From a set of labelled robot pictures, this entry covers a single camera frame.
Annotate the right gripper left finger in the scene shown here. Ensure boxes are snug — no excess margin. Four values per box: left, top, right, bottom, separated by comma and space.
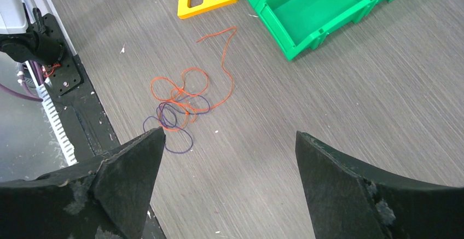
1, 128, 166, 238

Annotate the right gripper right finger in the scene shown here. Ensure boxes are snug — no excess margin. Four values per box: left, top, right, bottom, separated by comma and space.
295, 132, 463, 238

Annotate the purple wire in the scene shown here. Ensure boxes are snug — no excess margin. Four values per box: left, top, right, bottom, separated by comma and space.
142, 94, 211, 155

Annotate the orange wire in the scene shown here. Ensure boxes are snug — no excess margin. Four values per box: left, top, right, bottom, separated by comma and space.
150, 26, 239, 132

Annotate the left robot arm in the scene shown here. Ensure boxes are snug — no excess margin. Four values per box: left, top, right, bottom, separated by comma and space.
1, 0, 66, 66

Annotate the green six-compartment bin tray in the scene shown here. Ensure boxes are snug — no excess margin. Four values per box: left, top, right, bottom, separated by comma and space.
248, 0, 392, 60

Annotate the slotted cable duct rail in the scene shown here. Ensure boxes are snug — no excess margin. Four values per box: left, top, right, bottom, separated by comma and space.
20, 62, 77, 166

